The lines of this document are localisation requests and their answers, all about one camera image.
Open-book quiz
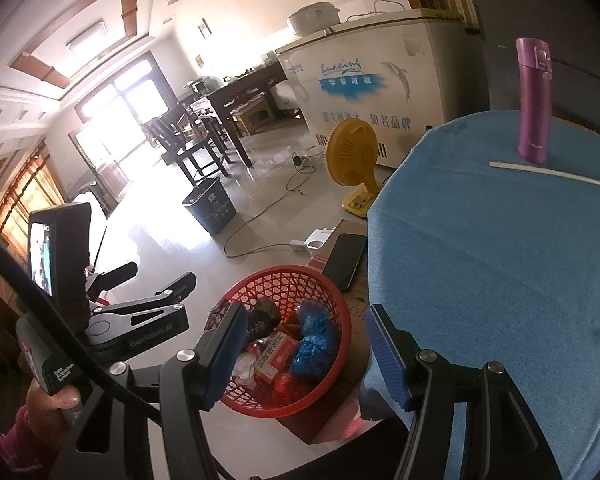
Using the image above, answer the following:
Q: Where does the purple thermos bottle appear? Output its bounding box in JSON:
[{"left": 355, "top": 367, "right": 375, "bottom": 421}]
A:
[{"left": 516, "top": 37, "right": 553, "bottom": 165}]

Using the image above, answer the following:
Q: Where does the black trash bin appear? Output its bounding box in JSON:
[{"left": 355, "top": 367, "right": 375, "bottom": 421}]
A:
[{"left": 181, "top": 176, "right": 238, "bottom": 236}]

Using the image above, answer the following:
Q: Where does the yellow desk fan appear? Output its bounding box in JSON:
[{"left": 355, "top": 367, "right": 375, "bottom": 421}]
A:
[{"left": 326, "top": 119, "right": 383, "bottom": 218}]

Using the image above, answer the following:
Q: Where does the person's left hand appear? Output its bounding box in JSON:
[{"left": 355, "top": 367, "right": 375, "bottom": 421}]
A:
[{"left": 25, "top": 382, "right": 83, "bottom": 456}]

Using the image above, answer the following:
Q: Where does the dark wooden dining table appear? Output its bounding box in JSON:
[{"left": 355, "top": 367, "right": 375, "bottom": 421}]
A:
[{"left": 205, "top": 62, "right": 288, "bottom": 168}]

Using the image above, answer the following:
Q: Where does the grey power cable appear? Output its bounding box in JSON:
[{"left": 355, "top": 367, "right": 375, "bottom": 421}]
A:
[{"left": 223, "top": 192, "right": 301, "bottom": 260}]

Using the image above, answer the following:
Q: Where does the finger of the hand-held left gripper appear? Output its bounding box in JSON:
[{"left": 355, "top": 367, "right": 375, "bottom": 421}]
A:
[
  {"left": 92, "top": 271, "right": 197, "bottom": 316},
  {"left": 85, "top": 261, "right": 138, "bottom": 306}
]

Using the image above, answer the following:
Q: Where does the wooden crate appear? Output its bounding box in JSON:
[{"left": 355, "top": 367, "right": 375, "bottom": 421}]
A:
[{"left": 235, "top": 97, "right": 276, "bottom": 136}]

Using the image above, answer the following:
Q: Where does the orange plastic wrapper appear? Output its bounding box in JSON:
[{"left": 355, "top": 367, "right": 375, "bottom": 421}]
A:
[{"left": 272, "top": 370, "right": 306, "bottom": 403}]

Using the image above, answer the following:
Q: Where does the blue tablecloth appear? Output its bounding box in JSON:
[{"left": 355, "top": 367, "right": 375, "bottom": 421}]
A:
[{"left": 367, "top": 110, "right": 600, "bottom": 480}]

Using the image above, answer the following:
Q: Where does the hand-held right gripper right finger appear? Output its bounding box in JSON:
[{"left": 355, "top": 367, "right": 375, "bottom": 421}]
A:
[{"left": 365, "top": 304, "right": 563, "bottom": 480}]

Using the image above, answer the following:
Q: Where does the flat cardboard box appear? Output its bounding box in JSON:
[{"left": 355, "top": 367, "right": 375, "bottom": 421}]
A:
[{"left": 275, "top": 217, "right": 376, "bottom": 446}]

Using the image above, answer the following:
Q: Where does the orange curtain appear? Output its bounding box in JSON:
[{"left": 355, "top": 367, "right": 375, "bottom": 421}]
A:
[{"left": 0, "top": 142, "right": 68, "bottom": 246}]

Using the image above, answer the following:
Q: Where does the dark plastic bag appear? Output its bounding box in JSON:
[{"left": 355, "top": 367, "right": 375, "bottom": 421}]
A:
[{"left": 245, "top": 297, "right": 283, "bottom": 343}]

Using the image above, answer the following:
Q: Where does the white chest freezer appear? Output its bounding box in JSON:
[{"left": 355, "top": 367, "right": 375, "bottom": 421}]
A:
[{"left": 275, "top": 7, "right": 468, "bottom": 171}]

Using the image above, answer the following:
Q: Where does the red plastic basket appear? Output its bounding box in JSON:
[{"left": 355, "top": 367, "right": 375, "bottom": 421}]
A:
[{"left": 210, "top": 266, "right": 353, "bottom": 418}]

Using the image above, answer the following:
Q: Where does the ceiling lamp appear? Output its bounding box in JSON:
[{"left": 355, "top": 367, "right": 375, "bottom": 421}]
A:
[{"left": 66, "top": 20, "right": 106, "bottom": 55}]

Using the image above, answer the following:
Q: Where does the red white cardboard box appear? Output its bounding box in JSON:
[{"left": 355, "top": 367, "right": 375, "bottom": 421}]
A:
[{"left": 252, "top": 332, "right": 301, "bottom": 383}]

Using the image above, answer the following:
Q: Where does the white plastic bag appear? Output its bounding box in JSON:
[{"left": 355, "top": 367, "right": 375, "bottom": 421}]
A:
[{"left": 230, "top": 352, "right": 258, "bottom": 386}]

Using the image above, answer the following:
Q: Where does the glass balcony door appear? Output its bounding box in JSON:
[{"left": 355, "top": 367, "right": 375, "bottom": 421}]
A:
[{"left": 69, "top": 55, "right": 181, "bottom": 201}]

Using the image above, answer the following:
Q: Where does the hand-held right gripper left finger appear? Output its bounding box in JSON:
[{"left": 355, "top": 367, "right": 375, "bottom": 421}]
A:
[{"left": 67, "top": 302, "right": 249, "bottom": 480}]

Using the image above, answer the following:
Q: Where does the white power strip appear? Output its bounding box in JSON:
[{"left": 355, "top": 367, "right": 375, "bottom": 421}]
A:
[{"left": 290, "top": 227, "right": 337, "bottom": 253}]

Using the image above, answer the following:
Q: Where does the black smartphone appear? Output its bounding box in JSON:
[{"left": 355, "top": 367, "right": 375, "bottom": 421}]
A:
[{"left": 321, "top": 232, "right": 368, "bottom": 293}]

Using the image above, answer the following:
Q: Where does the black charger with cable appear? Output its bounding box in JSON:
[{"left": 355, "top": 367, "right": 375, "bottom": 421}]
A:
[{"left": 284, "top": 151, "right": 315, "bottom": 196}]

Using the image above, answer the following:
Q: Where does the white sofa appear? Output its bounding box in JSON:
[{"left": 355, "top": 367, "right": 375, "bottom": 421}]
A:
[{"left": 70, "top": 182, "right": 112, "bottom": 261}]

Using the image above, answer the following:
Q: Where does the black cable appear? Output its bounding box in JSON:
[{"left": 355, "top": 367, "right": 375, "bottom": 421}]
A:
[{"left": 0, "top": 225, "right": 236, "bottom": 480}]

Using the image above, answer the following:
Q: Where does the long white stick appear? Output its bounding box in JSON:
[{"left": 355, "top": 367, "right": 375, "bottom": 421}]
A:
[{"left": 489, "top": 160, "right": 600, "bottom": 190}]

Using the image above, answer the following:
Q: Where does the white rice cooker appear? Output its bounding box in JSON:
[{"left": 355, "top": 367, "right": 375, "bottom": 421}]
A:
[{"left": 286, "top": 4, "right": 342, "bottom": 37}]

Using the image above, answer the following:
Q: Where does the blue plastic bag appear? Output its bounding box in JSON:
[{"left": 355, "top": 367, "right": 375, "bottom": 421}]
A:
[{"left": 290, "top": 300, "right": 343, "bottom": 378}]

